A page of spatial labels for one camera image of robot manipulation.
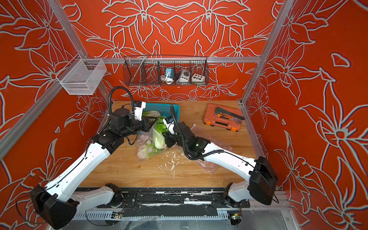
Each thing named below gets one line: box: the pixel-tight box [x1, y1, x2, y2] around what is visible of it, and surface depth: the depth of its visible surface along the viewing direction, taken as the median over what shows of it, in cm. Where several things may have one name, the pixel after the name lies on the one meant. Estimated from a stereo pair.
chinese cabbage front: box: [153, 115, 169, 150], surface depth 73 cm
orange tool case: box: [203, 103, 242, 132], surface depth 103 cm
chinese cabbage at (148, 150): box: [137, 141, 164, 159], surface depth 81 cm
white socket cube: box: [191, 73, 206, 82], surface depth 96 cm
